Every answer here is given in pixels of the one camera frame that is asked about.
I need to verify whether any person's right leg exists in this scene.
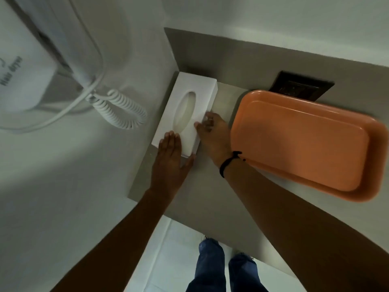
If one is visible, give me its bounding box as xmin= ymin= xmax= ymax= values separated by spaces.
xmin=228 ymin=253 xmax=270 ymax=292

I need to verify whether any white coiled cord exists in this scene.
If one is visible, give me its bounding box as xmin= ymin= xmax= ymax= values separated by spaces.
xmin=86 ymin=89 xmax=149 ymax=130

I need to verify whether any person's left forearm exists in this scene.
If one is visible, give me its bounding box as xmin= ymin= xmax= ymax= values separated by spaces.
xmin=50 ymin=188 xmax=176 ymax=292

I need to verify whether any person's left hand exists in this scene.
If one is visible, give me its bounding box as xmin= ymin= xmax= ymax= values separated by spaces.
xmin=148 ymin=131 xmax=196 ymax=200

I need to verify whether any black wrist bracelet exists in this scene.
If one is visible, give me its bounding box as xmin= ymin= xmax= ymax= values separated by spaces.
xmin=219 ymin=151 xmax=247 ymax=179

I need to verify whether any person's right hand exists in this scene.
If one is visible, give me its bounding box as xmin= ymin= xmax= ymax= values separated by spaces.
xmin=194 ymin=111 xmax=237 ymax=168

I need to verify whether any person's leg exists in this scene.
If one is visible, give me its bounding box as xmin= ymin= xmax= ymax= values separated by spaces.
xmin=228 ymin=253 xmax=270 ymax=292
xmin=186 ymin=238 xmax=227 ymax=292

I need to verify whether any white tissue box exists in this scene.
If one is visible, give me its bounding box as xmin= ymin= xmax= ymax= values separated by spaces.
xmin=151 ymin=71 xmax=219 ymax=158

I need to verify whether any black wall socket panel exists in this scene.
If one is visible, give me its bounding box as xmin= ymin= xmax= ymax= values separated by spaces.
xmin=269 ymin=70 xmax=335 ymax=102

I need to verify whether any orange plastic tray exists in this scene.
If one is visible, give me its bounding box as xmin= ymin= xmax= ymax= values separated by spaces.
xmin=230 ymin=89 xmax=389 ymax=203

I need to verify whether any person's left leg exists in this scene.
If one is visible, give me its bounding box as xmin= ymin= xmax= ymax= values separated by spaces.
xmin=186 ymin=238 xmax=227 ymax=292

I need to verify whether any white wall hair dryer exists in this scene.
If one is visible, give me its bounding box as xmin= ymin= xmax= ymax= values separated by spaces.
xmin=0 ymin=0 xmax=106 ymax=133

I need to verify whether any person's right forearm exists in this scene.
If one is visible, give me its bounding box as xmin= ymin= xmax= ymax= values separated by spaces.
xmin=223 ymin=156 xmax=389 ymax=292

